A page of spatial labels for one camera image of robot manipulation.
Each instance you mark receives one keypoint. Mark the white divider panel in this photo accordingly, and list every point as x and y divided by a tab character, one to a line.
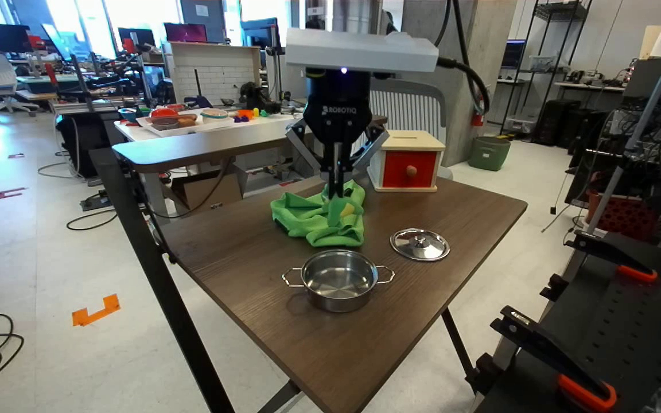
216	72

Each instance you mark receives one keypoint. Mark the black metal shelf rack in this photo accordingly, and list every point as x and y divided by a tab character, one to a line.
544	68

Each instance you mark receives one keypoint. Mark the monitor purple screen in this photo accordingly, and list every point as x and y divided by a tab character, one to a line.
183	33

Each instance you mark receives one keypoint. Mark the cardboard box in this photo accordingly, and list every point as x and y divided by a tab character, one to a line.
208	191

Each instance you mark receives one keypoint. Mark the monitor blue screen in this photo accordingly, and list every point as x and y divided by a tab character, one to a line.
258	33

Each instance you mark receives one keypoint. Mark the black perforated platform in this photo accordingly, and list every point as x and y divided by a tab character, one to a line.
629	329

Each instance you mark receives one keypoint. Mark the small steel pot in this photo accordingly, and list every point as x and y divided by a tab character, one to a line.
336	304

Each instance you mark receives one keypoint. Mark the red crate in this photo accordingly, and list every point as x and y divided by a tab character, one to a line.
625	219

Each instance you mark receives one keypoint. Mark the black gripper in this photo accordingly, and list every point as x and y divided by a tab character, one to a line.
337	105

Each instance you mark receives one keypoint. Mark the green cloth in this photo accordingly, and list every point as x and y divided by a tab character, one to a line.
304	219

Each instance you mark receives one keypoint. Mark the dark computer monitor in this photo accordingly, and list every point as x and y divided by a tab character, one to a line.
0	36

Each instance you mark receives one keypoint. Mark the white ribbed chair back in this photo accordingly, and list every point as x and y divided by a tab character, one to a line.
413	105

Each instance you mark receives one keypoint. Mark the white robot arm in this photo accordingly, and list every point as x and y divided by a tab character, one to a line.
360	51

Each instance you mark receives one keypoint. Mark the red tray with items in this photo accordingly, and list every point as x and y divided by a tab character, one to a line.
171	118

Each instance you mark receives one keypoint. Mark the grey desk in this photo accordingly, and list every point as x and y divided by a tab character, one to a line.
216	140

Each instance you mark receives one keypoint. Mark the red fire extinguisher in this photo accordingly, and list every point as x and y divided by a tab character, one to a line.
477	118

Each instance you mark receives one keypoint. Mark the small monitor red screen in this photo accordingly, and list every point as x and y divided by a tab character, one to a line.
135	36

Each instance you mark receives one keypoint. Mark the steel pot lid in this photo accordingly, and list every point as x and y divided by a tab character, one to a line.
421	246

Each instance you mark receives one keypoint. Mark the green bin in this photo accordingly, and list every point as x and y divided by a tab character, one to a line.
489	151

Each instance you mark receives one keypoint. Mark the aluminium pole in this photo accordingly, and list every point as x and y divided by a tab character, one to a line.
653	98

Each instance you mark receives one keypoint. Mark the wooden box red drawer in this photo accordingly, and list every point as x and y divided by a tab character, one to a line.
412	167

